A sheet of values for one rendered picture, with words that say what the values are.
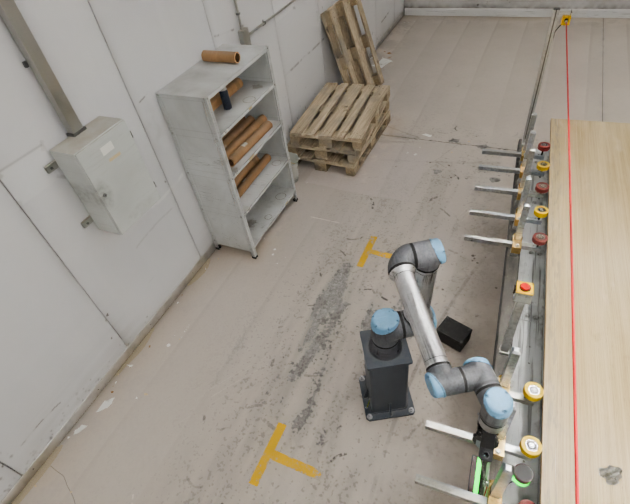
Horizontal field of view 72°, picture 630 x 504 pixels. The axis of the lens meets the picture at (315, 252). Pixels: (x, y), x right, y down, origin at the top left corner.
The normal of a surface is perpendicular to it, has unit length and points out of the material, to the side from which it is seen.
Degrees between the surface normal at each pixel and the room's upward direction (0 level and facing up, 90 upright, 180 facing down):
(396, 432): 0
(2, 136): 90
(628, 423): 0
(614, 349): 0
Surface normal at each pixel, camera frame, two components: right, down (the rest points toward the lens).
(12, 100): 0.91, 0.21
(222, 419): -0.12, -0.70
